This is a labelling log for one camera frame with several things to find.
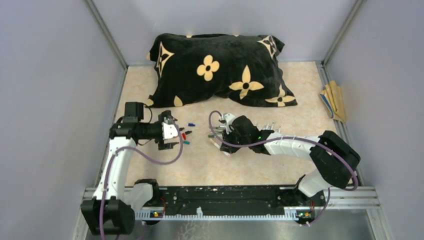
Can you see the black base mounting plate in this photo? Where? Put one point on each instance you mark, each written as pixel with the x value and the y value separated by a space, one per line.
pixel 231 200

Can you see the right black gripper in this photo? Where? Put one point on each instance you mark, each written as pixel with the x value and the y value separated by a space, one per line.
pixel 226 137

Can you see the white marker pink cap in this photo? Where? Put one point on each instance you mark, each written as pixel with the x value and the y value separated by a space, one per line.
pixel 214 143

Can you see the folded tan cloth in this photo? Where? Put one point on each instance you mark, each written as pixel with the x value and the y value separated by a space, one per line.
pixel 332 98

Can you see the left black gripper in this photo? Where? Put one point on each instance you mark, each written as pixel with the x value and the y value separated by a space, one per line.
pixel 162 142

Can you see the aluminium front rail frame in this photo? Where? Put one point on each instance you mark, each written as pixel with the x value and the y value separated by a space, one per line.
pixel 362 198

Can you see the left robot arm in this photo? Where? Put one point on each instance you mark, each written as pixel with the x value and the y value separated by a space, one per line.
pixel 122 165

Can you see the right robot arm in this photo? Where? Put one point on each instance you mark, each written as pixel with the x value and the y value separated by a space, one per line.
pixel 334 159

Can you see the black floral pillow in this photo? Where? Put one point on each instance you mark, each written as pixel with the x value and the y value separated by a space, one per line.
pixel 195 68

